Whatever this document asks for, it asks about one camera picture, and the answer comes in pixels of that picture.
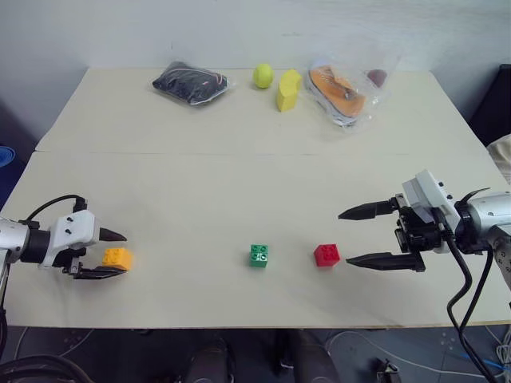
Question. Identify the orange toy brick cube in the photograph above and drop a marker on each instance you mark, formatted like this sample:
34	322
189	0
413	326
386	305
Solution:
117	258

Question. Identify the dark rounded shape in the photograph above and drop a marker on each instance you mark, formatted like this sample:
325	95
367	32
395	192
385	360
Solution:
209	363

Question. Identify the red toy brick cube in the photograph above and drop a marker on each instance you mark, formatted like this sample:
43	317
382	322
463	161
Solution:
326	257

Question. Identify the black cloth in plastic bag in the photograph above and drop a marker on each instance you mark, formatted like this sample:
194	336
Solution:
189	84

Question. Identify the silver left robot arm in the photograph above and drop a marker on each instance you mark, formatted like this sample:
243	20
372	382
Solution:
16	237

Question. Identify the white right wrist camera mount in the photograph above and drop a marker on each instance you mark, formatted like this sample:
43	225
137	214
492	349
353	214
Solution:
429	193

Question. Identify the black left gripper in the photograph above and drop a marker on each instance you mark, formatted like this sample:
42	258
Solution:
70	261

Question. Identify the green toy brick cube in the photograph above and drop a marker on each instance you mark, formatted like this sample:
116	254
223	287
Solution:
259	257

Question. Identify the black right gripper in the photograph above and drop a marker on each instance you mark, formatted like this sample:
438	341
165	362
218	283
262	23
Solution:
419	233

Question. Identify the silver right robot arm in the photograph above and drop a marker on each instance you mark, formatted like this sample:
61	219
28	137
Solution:
491	217

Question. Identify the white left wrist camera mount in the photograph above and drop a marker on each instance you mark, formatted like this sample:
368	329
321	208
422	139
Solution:
76	229

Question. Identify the orange shoe in plastic bag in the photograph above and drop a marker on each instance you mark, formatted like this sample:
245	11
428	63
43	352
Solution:
337	91

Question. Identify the blue round object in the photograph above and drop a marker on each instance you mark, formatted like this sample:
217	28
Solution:
5	156

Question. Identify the beige cloth bundle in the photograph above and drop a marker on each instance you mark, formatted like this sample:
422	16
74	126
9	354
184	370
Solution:
502	157

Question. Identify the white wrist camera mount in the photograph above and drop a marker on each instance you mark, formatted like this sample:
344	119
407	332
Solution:
76	229
429	193

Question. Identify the yellow sponge block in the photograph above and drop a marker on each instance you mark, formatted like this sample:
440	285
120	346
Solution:
288	91

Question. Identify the small dark floor object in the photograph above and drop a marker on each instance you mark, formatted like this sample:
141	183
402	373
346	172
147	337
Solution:
386	371

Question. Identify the dark red round object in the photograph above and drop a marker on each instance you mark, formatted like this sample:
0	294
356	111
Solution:
377	76

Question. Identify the yellow-green tennis ball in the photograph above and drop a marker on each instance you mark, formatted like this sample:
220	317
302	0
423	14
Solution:
263	76

